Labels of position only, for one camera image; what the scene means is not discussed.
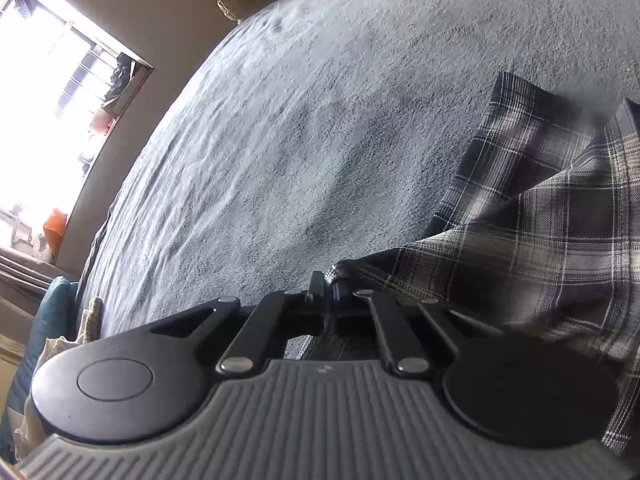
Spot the orange container on windowsill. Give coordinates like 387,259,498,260
42,208,67,257

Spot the grey fleece blanket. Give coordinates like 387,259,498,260
76,0,639,338

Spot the teal pillow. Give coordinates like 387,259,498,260
1,276,78,464

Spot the black white plaid garment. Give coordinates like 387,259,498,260
328,73,639,456

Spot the beige crumpled cloth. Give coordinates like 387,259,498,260
13,296,104,461

